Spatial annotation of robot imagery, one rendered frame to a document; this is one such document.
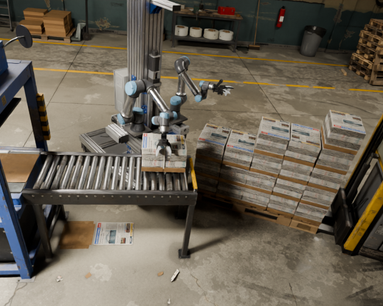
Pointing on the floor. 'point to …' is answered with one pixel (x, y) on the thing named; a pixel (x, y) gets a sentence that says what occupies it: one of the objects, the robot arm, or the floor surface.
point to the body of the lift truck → (382, 222)
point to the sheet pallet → (48, 24)
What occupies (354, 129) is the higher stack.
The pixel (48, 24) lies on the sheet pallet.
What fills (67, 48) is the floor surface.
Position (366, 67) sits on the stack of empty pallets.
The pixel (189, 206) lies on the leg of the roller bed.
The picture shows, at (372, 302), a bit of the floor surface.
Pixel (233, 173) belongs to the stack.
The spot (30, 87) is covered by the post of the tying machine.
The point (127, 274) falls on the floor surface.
